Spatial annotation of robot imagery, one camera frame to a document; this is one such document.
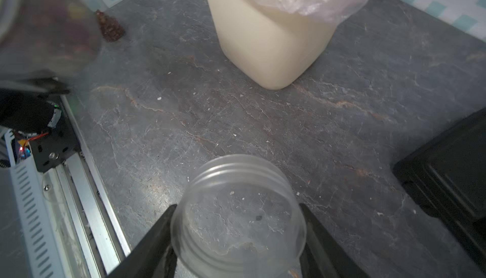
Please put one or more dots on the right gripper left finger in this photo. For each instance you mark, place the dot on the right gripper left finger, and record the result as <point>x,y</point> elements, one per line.
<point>154,256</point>

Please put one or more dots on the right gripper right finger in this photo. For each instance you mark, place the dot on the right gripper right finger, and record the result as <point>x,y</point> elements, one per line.
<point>322,255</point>

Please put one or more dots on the clear plastic jar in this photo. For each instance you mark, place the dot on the clear plastic jar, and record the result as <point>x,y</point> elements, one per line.
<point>18,65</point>

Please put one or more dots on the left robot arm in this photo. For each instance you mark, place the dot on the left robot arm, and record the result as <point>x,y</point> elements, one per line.
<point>31,106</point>

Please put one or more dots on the dried flower tea in jar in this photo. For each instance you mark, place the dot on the dried flower tea in jar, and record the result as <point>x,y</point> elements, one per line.
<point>58,29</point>

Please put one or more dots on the black plastic case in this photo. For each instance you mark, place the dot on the black plastic case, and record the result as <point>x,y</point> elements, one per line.
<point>446,179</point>

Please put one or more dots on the cream trash bin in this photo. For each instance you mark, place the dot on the cream trash bin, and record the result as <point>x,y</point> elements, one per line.
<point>271,47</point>

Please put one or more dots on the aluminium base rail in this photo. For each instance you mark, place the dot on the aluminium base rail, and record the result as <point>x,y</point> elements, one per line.
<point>56,219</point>

